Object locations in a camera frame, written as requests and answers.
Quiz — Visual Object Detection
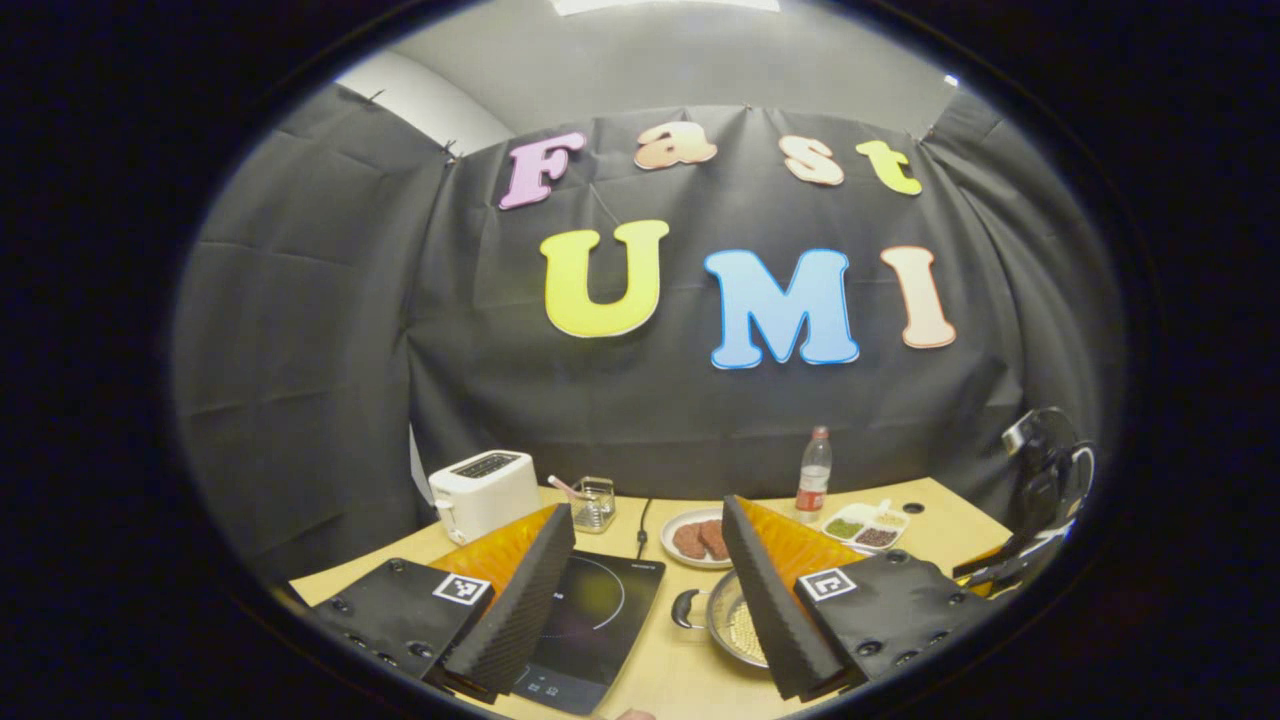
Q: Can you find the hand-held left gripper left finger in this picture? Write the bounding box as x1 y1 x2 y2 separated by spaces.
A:
312 503 579 704

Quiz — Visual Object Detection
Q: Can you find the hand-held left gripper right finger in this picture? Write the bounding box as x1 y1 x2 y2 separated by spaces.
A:
721 494 993 702

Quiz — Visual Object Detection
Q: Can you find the stainless steel pot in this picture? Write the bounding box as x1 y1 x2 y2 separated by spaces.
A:
671 569 773 670

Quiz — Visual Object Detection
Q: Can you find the black induction cooktop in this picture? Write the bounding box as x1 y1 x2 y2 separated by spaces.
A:
508 549 667 717

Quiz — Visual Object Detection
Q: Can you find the pile of soybeans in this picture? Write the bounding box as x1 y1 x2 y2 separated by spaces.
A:
724 598 769 663

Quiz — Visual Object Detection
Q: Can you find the white plate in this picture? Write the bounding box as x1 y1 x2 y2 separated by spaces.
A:
659 507 738 571

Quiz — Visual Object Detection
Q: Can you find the white toaster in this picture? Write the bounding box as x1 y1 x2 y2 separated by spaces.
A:
429 449 544 547

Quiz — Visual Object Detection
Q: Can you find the white sectioned dish of beans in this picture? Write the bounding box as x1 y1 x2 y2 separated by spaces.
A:
821 499 912 554

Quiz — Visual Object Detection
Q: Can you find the clear plastic bottle red label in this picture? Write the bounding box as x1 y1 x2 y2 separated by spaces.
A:
794 425 834 525

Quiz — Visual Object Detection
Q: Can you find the black backdrop cloth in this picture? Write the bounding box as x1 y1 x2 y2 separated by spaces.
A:
172 80 1126 591

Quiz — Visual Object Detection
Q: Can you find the wire mesh utensil holder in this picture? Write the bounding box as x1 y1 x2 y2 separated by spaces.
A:
572 476 618 535

